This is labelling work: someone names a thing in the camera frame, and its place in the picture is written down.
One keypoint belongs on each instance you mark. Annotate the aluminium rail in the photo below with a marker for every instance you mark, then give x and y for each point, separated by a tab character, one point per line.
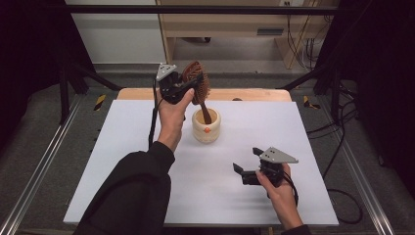
362	182
39	169

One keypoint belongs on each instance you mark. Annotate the black horizontal frame bar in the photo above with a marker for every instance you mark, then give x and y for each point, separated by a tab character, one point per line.
195	9

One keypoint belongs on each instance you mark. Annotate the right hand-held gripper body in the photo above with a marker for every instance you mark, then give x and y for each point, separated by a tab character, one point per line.
277	156

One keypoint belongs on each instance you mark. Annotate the brown wooden hairbrush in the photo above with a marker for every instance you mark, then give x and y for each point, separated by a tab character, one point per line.
195	69

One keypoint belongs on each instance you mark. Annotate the light wooden desk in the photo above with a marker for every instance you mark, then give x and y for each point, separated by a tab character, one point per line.
221	23

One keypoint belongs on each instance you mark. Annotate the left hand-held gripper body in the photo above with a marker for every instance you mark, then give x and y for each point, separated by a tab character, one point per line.
169	88

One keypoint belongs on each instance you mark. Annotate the person's right hand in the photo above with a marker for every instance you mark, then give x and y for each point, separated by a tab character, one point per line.
284	202

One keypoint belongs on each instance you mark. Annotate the yellow black floor tape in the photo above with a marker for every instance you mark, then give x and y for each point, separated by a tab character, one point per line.
306	102
100	102

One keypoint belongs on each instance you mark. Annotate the light wooden table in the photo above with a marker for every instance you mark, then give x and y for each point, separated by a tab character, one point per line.
254	94

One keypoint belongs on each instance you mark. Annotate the black curtain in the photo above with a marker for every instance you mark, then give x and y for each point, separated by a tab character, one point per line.
29	65
385	81

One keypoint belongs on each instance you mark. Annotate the white cabinet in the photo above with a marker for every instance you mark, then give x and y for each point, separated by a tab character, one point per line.
120	36

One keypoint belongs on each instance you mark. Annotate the black metal stand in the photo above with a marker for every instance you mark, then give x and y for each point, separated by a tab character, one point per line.
64	98
335	94

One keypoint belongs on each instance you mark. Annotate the cream ceramic cup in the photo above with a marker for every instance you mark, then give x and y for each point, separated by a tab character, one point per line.
205	135

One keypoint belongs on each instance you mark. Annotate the person's left hand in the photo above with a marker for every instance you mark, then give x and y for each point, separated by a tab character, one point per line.
171	124

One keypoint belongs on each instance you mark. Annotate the white table mat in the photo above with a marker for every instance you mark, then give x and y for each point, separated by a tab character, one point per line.
244	130

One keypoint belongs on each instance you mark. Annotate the grey desk label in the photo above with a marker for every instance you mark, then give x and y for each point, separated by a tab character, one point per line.
270	31

